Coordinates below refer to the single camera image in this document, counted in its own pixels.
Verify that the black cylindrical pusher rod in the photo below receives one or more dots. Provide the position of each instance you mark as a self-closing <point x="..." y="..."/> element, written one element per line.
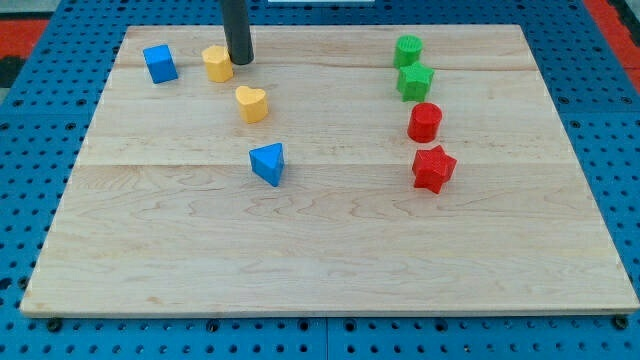
<point x="236" y="26"/>

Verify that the yellow heart block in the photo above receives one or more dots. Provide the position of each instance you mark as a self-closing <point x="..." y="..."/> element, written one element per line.
<point x="252" y="103"/>

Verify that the yellow pentagon block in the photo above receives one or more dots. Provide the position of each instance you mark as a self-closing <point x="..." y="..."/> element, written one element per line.
<point x="217" y="63"/>

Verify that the blue cube block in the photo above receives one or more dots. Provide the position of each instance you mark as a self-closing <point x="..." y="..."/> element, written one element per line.
<point x="160" y="63"/>

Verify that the blue triangle block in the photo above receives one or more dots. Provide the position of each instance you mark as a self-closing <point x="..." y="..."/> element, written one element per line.
<point x="268" y="163"/>

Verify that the green cylinder block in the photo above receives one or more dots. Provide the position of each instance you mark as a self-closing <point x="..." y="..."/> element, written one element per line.
<point x="407" y="51"/>

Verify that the green star block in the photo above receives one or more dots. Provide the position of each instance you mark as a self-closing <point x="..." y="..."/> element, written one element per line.
<point x="414" y="82"/>

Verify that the light wooden board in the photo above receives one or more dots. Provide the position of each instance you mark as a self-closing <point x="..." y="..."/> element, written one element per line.
<point x="163" y="217"/>

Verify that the red cylinder block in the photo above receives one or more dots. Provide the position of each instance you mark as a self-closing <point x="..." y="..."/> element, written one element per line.
<point x="424" y="122"/>

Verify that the red star block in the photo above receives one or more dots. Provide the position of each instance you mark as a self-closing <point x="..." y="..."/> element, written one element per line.
<point x="432" y="168"/>

